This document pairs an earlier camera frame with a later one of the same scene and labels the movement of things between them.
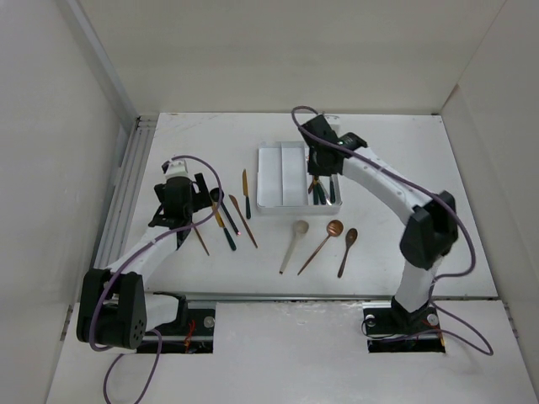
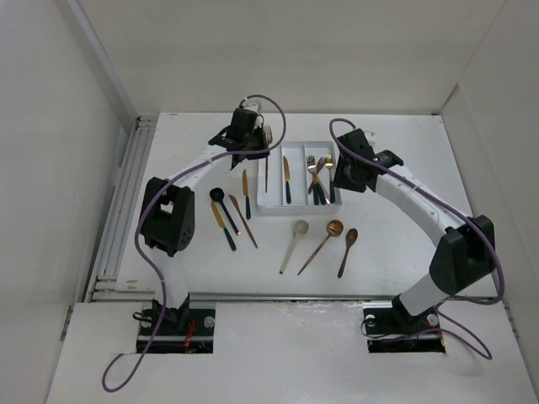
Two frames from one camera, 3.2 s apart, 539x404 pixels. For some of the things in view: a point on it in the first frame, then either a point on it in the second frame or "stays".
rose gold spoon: x=334 y=228 stays
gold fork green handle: x=322 y=194 stays
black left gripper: x=202 y=199 → x=258 y=131
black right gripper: x=315 y=170 → x=339 y=179
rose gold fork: x=201 y=239 → x=268 y=132
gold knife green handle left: x=218 y=215 stays
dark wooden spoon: x=350 y=238 stays
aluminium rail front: x=308 y=297 stays
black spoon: x=214 y=195 stays
